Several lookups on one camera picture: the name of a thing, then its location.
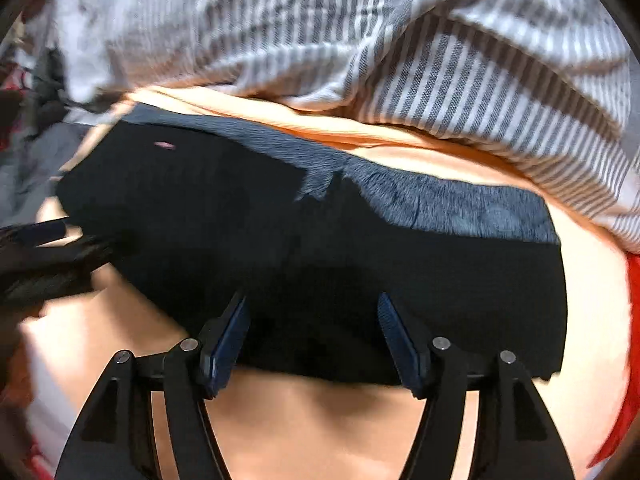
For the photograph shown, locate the red embroidered cushion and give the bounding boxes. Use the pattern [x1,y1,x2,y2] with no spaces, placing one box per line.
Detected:
[587,251,640,469]

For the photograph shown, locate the peach bed blanket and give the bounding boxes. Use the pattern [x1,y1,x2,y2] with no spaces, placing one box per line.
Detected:
[23,87,630,479]

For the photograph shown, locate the grey striped duvet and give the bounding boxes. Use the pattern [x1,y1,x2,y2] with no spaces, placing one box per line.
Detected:
[51,0,639,252]

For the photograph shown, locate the dark grey clothing pile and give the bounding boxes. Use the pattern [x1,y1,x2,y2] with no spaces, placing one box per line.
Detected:
[1,50,90,226]

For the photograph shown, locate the black pants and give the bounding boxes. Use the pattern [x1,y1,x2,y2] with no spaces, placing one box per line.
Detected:
[56,105,567,385]

